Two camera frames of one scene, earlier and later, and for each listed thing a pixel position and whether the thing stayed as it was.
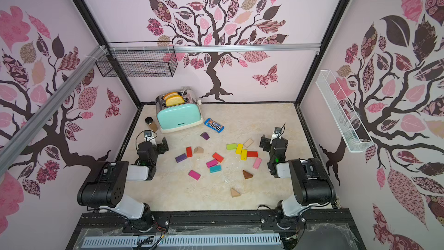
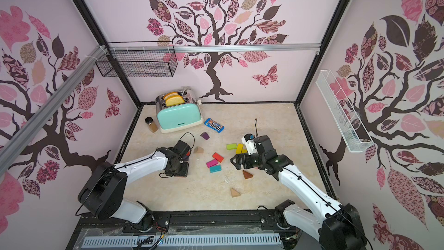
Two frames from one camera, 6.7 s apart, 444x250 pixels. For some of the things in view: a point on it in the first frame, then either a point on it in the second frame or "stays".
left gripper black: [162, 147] to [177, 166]
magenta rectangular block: [211, 164] stays
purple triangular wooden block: [204, 135] stays
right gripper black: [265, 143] to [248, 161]
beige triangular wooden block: [198, 150] stays
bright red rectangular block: [218, 157] stays
